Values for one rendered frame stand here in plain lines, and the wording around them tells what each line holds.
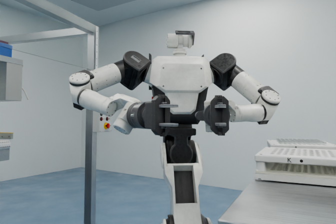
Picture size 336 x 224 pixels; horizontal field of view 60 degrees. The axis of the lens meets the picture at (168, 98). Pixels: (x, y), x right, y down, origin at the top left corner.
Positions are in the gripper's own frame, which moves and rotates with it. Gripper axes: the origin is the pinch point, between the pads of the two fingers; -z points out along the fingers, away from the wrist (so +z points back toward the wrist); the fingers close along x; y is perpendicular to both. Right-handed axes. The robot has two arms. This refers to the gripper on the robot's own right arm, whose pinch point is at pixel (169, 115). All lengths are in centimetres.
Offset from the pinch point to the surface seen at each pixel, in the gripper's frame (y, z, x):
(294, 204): -6.2, -34.5, 18.3
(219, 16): -277, 234, -151
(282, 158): -22.3, -22.0, 11.9
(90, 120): -33, 138, 4
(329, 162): -27.6, -32.2, 12.2
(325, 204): -10.9, -38.5, 18.3
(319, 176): -26.6, -30.1, 15.9
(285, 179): -22.6, -22.6, 17.4
